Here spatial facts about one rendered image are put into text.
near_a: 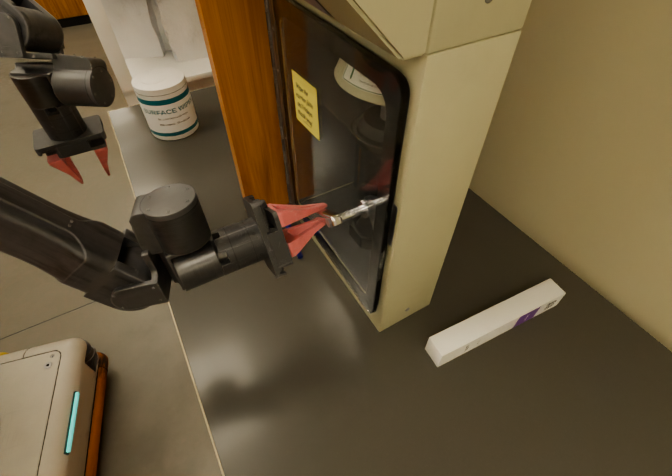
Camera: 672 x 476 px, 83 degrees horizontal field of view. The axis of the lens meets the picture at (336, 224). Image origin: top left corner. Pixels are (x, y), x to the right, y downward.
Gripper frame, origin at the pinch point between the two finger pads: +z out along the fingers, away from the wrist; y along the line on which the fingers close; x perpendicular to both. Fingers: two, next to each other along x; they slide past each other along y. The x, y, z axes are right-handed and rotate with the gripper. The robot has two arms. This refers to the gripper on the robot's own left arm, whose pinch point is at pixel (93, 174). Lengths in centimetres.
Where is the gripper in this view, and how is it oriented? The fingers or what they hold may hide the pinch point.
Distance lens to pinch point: 83.0
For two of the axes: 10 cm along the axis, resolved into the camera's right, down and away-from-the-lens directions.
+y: 8.6, -3.7, 3.4
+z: 0.0, 6.8, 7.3
